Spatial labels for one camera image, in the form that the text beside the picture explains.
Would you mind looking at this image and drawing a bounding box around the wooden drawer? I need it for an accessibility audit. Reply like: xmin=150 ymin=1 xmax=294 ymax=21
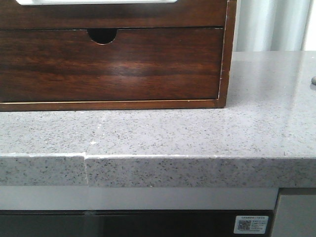
xmin=0 ymin=0 xmax=227 ymax=30
xmin=0 ymin=27 xmax=223 ymax=102

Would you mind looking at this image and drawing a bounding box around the dark wooden drawer cabinet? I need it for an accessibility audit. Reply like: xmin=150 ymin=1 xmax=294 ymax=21
xmin=0 ymin=0 xmax=237 ymax=112

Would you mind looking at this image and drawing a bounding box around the lower wooden drawer front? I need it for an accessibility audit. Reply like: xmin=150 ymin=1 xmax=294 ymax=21
xmin=0 ymin=27 xmax=223 ymax=102

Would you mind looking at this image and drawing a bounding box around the white tray inside drawer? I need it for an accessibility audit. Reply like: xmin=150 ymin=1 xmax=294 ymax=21
xmin=17 ymin=0 xmax=177 ymax=6

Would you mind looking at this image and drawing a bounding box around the white QR code sticker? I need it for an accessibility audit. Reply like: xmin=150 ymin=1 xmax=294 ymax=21
xmin=234 ymin=216 xmax=269 ymax=235

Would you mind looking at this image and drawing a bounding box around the black glass appliance door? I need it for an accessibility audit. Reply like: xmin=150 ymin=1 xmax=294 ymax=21
xmin=0 ymin=210 xmax=274 ymax=237

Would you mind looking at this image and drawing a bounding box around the small grey round object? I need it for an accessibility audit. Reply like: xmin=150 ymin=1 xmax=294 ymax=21
xmin=311 ymin=77 xmax=316 ymax=85

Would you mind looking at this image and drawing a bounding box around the grey cabinet panel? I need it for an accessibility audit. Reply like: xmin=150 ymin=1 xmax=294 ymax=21
xmin=271 ymin=188 xmax=316 ymax=237

